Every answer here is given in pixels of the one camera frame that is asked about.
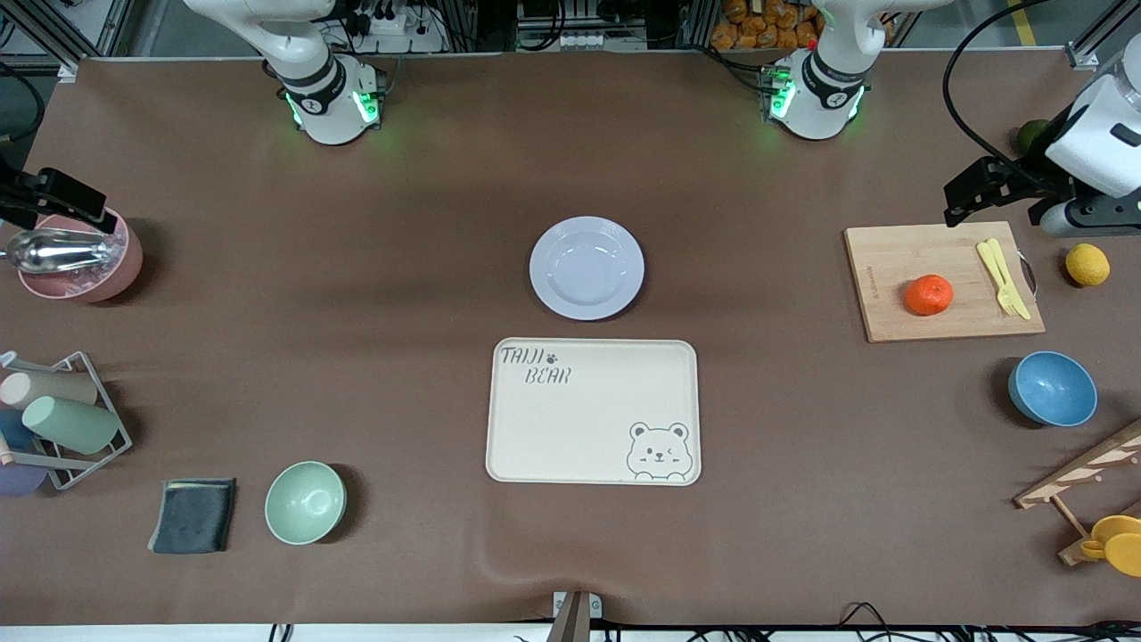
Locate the pink bowl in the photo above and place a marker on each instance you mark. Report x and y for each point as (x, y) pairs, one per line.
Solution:
(89, 283)

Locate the yellow lemon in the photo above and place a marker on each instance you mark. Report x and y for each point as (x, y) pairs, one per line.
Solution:
(1087, 265)

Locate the purple cup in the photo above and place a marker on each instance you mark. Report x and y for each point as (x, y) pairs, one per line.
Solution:
(18, 480)

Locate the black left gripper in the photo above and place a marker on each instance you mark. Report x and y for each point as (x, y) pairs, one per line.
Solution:
(1032, 175)

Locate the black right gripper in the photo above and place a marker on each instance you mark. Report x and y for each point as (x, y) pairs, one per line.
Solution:
(20, 198)

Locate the mint green cup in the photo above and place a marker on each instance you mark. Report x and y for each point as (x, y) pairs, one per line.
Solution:
(71, 423)

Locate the wooden peg rack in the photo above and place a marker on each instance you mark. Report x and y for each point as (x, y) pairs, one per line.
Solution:
(1079, 473)

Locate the yellow plastic knife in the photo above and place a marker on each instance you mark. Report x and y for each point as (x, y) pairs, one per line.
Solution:
(1005, 267)

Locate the blue bowl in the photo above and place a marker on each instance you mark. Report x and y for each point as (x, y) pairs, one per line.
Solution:
(1054, 390)

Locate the green lime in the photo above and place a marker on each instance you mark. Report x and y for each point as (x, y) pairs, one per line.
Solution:
(1030, 138)

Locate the pile of orange breads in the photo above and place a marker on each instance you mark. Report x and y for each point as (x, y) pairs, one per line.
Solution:
(767, 22)

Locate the white power strip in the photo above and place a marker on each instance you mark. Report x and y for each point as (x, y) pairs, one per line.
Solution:
(401, 36)

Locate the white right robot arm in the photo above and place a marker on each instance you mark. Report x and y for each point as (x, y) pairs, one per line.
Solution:
(330, 107)

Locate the dark grey folded cloth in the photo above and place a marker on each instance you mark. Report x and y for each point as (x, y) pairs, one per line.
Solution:
(192, 515)

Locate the cream bear print tray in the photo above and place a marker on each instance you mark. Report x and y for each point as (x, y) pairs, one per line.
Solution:
(570, 419)

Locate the beige cup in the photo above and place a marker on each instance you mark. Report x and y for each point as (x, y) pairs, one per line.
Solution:
(53, 386)

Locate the lavender round plate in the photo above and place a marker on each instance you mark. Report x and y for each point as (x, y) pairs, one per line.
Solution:
(586, 267)

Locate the yellow plastic fork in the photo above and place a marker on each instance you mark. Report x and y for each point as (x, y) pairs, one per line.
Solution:
(991, 267)

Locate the blue cup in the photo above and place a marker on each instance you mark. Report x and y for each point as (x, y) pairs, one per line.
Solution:
(13, 430)

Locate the shiny metal scoop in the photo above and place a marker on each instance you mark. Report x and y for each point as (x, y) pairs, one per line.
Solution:
(53, 251)

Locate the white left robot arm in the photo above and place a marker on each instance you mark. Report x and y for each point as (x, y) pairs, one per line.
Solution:
(820, 98)

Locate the orange mandarin fruit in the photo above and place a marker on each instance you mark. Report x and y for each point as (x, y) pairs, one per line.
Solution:
(929, 295)

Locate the metal camera mount clamp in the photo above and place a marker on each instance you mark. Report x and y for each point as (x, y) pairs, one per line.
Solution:
(575, 615)

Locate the mint green bowl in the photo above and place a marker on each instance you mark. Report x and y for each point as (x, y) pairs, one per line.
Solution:
(305, 503)

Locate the bamboo cutting board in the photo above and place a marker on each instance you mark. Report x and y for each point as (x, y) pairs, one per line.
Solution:
(918, 254)

